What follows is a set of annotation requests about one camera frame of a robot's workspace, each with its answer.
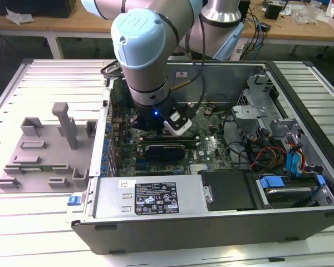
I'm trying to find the crumpled white paper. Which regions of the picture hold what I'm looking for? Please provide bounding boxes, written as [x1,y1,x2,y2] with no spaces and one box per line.
[5,7,35,25]

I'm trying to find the black graphics card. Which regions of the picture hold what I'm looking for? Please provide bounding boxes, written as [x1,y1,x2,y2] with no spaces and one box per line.
[143,143,186,161]

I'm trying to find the small black box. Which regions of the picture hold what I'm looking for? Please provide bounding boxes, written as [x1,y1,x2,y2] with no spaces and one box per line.
[263,0,282,20]

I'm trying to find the wooden desk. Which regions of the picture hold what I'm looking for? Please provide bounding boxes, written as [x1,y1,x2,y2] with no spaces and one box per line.
[0,0,334,61]

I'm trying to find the green motherboard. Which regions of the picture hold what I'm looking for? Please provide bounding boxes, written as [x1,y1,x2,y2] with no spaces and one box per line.
[108,104,236,177]

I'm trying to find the silver metal drive cage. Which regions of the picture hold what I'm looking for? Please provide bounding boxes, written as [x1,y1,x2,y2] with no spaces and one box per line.
[230,72,306,145]

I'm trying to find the black RAM slot bank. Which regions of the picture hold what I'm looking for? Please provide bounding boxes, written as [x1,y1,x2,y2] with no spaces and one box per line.
[140,134,199,147]

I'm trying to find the green RAM stick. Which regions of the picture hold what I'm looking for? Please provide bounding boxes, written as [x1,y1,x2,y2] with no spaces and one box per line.
[5,164,70,171]

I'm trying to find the silver power supply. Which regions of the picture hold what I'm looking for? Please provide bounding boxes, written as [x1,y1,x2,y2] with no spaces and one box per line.
[93,175,209,217]

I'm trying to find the clear plastic bags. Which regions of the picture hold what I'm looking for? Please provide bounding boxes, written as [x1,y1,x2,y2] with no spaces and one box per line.
[292,4,328,24]

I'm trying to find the silver chipset heatsink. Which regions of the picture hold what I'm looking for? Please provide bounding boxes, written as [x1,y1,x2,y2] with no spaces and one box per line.
[190,164,209,175]

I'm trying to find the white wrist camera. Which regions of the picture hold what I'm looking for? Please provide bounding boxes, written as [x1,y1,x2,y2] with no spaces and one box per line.
[163,110,193,137]

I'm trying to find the blue disk wire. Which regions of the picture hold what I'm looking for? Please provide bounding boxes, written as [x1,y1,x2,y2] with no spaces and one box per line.
[285,141,304,179]

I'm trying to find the black drive bay cover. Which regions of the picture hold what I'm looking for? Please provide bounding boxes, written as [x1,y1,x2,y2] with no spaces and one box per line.
[197,169,258,212]

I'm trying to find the grey parts rack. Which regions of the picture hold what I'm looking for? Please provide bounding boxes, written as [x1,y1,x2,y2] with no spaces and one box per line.
[0,102,98,194]

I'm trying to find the red yellow power wires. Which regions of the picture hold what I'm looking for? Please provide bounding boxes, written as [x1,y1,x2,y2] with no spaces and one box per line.
[249,144,287,172]

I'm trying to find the open black PC case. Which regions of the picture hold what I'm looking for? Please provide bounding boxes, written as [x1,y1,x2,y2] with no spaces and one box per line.
[71,60,334,255]

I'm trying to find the pale plastic case handle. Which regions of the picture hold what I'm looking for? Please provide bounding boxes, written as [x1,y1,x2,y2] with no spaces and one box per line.
[102,60,120,81]

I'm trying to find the hard disk in blue carrier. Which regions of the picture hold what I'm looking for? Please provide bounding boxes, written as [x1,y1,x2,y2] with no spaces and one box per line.
[256,172,326,209]

